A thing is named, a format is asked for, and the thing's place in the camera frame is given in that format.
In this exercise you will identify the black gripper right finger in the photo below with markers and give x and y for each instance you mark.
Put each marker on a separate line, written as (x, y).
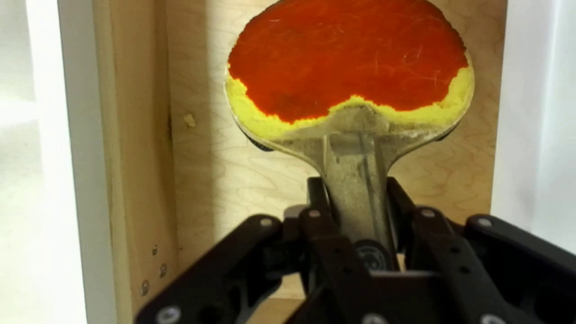
(479, 258)

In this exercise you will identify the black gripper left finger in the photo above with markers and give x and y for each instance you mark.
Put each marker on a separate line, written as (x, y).
(240, 264)

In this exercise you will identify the wooden drawer with white front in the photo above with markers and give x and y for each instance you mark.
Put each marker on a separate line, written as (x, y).
(209, 181)

